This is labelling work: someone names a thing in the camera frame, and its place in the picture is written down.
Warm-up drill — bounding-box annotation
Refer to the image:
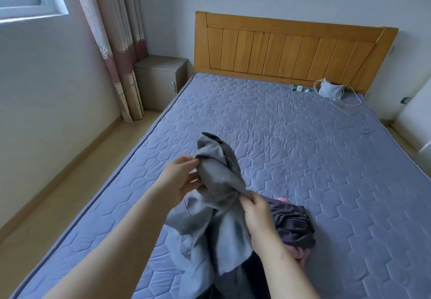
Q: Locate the wooden bedside table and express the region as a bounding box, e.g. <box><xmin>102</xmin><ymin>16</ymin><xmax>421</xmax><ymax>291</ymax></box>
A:
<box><xmin>133</xmin><ymin>54</ymin><xmax>190</xmax><ymax>113</ymax></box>

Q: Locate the white wardrobe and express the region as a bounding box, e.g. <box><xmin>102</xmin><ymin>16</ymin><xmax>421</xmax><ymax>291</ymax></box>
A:
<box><xmin>392</xmin><ymin>76</ymin><xmax>431</xmax><ymax>155</ymax></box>

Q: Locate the grey button-up shirt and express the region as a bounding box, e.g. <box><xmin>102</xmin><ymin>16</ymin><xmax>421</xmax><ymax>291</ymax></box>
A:
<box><xmin>163</xmin><ymin>132</ymin><xmax>260</xmax><ymax>299</ymax></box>

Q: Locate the orange wooden board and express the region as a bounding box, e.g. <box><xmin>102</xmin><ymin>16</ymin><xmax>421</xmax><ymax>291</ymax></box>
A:
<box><xmin>193</xmin><ymin>10</ymin><xmax>400</xmax><ymax>96</ymax></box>

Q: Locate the person's left forearm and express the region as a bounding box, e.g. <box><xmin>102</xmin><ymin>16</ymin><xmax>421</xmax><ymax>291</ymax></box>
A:
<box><xmin>40</xmin><ymin>191</ymin><xmax>177</xmax><ymax>299</ymax></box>

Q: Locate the patterned curtain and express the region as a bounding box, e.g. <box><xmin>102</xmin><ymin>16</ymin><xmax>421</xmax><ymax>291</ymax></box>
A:
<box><xmin>69</xmin><ymin>0</ymin><xmax>150</xmax><ymax>125</ymax></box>

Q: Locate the person's left hand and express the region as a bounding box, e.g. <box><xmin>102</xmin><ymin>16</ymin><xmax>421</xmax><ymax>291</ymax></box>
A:
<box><xmin>151</xmin><ymin>154</ymin><xmax>206</xmax><ymax>210</ymax></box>

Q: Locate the person's dark trouser leg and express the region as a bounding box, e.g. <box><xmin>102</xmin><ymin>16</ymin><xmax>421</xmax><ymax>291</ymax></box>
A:
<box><xmin>197</xmin><ymin>251</ymin><xmax>272</xmax><ymax>299</ymax></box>

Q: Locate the white face mask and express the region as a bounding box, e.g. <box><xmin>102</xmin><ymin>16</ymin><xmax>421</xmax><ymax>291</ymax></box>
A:
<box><xmin>312</xmin><ymin>78</ymin><xmax>365</xmax><ymax>113</ymax></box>

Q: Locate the dark purple garment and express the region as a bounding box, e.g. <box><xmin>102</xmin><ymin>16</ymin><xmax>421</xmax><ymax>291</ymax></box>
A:
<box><xmin>266</xmin><ymin>198</ymin><xmax>317</xmax><ymax>251</ymax></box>

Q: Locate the person's right forearm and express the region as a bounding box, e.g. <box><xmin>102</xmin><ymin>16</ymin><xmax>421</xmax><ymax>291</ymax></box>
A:
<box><xmin>252</xmin><ymin>231</ymin><xmax>324</xmax><ymax>299</ymax></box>

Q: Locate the blue quilted mattress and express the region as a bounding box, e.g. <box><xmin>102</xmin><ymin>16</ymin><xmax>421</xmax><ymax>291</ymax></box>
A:
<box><xmin>9</xmin><ymin>72</ymin><xmax>431</xmax><ymax>299</ymax></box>

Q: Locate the person's right hand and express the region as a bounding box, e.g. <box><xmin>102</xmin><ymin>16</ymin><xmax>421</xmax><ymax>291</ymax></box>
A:
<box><xmin>238</xmin><ymin>190</ymin><xmax>279</xmax><ymax>242</ymax></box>

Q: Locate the pink pajama shirt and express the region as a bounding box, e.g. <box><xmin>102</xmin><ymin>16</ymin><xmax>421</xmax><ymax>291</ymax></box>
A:
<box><xmin>273</xmin><ymin>196</ymin><xmax>312</xmax><ymax>273</ymax></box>

